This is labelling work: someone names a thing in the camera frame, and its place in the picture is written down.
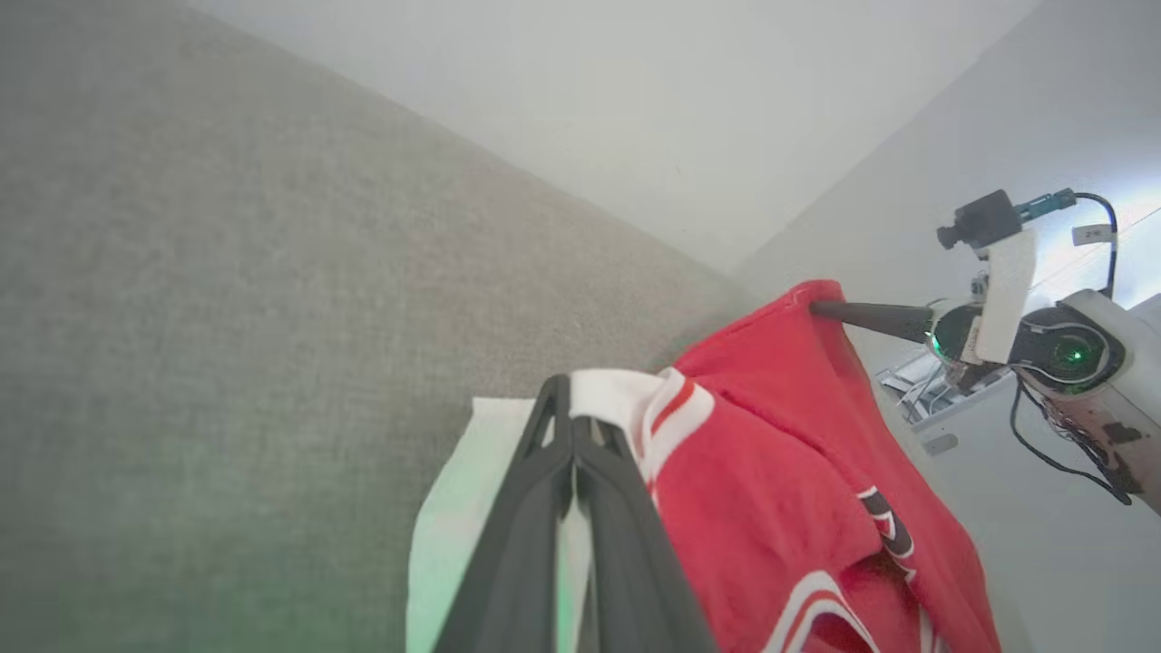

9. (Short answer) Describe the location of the red white jersey garment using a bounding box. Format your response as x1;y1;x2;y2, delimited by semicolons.
405;279;1003;653

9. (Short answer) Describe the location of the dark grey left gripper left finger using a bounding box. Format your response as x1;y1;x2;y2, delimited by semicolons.
434;375;575;653

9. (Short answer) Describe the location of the black camera cable with tag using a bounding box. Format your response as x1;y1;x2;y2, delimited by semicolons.
1016;188;1119;300

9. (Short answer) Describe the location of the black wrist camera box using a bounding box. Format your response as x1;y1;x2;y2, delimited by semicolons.
937;189;1026;251

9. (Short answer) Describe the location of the grey fabric sofa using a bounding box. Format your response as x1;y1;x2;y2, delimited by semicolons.
0;0;758;653

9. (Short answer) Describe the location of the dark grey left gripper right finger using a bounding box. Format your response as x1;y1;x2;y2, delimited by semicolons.
573;420;717;653

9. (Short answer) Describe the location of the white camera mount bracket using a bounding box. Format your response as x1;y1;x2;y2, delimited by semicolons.
975;229;1038;365

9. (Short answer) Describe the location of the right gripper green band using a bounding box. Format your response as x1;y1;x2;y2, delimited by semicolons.
809;299;984;365

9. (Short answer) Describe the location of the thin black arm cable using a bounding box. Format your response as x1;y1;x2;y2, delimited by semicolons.
1010;379;1135;507

